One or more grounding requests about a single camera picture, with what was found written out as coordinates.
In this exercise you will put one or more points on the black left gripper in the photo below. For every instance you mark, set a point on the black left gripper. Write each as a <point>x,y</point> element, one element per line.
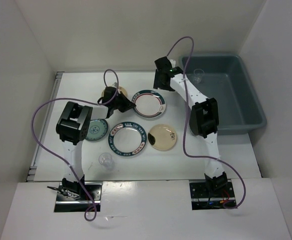
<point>127,104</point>

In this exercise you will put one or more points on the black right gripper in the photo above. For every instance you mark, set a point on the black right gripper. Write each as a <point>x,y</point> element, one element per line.
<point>158,83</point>

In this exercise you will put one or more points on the green red ring plate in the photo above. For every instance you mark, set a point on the green red ring plate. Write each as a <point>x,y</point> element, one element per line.
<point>149,104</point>

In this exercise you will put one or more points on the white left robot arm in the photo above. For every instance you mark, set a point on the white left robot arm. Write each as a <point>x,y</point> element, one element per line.
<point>73,127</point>

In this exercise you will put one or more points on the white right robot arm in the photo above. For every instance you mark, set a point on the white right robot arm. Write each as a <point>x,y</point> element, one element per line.
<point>201,117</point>

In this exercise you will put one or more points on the clear plastic cup in bin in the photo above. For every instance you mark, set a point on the clear plastic cup in bin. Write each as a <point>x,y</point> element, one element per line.
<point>198,75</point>

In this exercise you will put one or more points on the grey plastic bin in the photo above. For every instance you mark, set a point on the grey plastic bin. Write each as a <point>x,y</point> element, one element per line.
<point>226,79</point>

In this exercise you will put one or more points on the beige dish with flowers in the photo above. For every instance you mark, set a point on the beige dish with flowers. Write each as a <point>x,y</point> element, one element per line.
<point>120,90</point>

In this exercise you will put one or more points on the blue floral green dish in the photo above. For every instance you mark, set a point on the blue floral green dish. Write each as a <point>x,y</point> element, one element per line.
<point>97,129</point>

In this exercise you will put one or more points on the beige dish with dark spot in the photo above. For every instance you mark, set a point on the beige dish with dark spot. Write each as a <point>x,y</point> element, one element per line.
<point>162,137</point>

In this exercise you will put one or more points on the clear plastic cup on table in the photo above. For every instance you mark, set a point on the clear plastic cup on table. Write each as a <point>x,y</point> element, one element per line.
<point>106,160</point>

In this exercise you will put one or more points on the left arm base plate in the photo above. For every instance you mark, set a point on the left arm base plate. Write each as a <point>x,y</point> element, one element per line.
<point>70,203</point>

